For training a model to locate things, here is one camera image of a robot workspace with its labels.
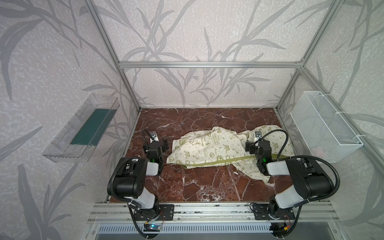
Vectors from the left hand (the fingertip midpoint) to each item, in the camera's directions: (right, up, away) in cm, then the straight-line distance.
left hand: (157, 134), depth 93 cm
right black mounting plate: (+60, -33, -27) cm, 74 cm away
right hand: (+64, -1, +2) cm, 64 cm away
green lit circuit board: (+4, -43, -23) cm, 48 cm away
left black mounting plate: (+8, -36, -22) cm, 43 cm away
